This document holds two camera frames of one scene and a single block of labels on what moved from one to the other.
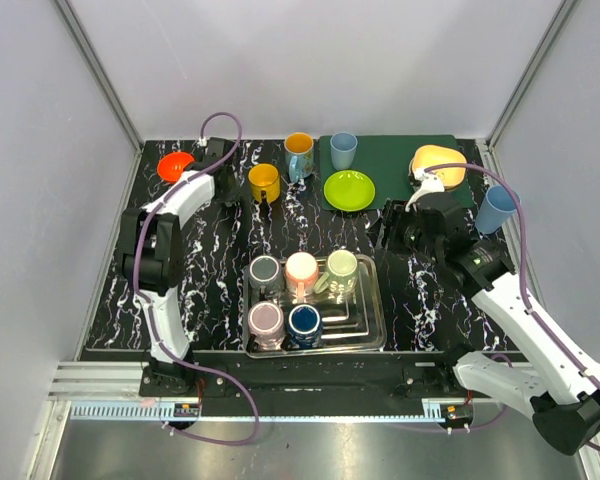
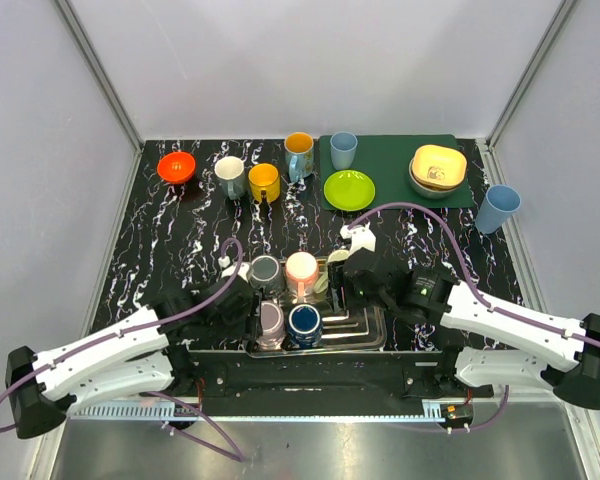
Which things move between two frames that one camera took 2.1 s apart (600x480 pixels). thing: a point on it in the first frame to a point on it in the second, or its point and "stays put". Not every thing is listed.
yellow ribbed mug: [264, 177] stays put
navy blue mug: [304, 327] stays put
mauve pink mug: [266, 322] stays put
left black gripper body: [231, 185] to [250, 310]
